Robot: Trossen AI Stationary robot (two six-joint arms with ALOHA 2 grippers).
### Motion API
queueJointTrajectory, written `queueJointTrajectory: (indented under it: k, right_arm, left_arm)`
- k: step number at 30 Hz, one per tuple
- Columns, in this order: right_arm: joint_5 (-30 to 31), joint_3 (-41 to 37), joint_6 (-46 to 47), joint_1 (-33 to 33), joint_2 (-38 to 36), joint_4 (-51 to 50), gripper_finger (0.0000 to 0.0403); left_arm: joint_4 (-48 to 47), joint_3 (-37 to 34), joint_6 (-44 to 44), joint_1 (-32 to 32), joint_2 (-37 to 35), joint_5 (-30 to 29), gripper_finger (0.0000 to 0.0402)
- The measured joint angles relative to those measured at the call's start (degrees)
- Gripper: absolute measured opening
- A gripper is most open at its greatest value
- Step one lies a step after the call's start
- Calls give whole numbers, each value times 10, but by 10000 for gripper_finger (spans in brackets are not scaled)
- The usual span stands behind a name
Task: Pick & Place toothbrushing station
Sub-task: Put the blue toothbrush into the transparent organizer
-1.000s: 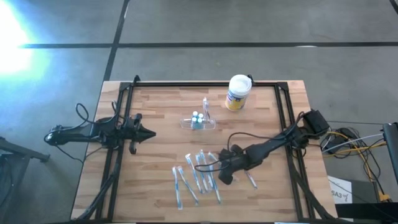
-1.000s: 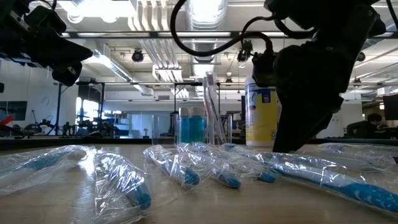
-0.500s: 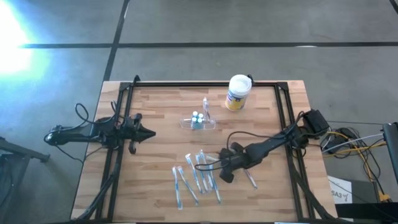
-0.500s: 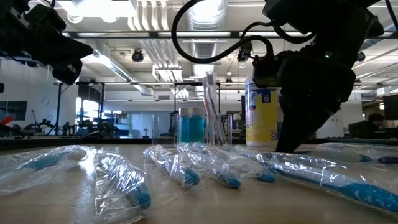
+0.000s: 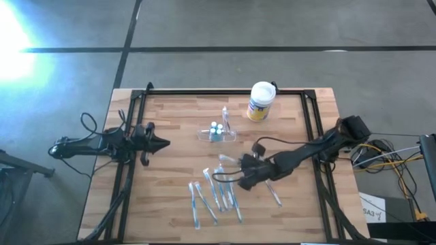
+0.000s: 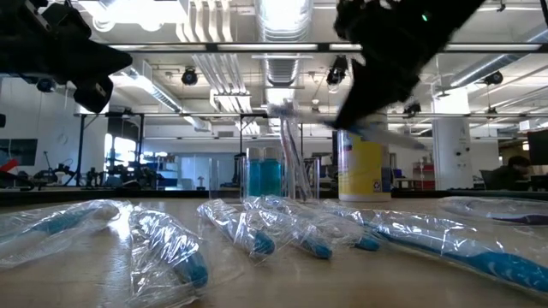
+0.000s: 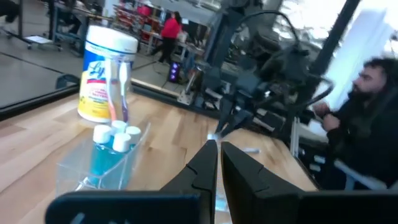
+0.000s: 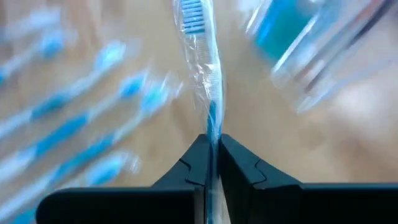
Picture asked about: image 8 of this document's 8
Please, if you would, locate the clear acrylic organizer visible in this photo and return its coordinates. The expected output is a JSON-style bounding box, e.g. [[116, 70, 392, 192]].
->
[[239, 0, 398, 114]]

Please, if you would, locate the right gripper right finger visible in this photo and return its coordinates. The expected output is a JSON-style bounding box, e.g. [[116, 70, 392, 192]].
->
[[218, 133, 398, 224]]

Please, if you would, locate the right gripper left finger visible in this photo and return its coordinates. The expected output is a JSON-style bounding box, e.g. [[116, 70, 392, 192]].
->
[[35, 133, 211, 224]]

